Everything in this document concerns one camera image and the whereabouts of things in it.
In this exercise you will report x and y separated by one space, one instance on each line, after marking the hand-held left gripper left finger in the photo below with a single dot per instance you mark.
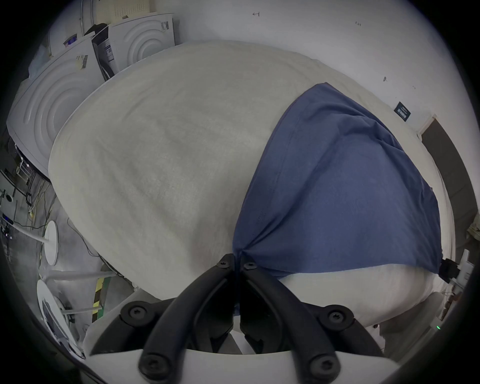
176 318

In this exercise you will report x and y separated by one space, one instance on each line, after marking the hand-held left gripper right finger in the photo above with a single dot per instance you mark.
296 318

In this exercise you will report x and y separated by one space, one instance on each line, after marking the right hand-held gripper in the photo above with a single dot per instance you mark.
465 264

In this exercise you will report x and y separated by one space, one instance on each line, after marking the dark blue shirt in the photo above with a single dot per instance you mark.
337 195

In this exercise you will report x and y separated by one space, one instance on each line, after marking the white round-base stand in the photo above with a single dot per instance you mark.
51 242
52 311

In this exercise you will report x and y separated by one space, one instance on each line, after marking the white washing machine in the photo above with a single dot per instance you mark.
48 105
144 45

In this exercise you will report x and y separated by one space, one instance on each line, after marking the black box with labels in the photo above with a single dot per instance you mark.
102 48

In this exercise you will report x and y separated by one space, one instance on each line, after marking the dark wall sign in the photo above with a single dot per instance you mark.
403 111

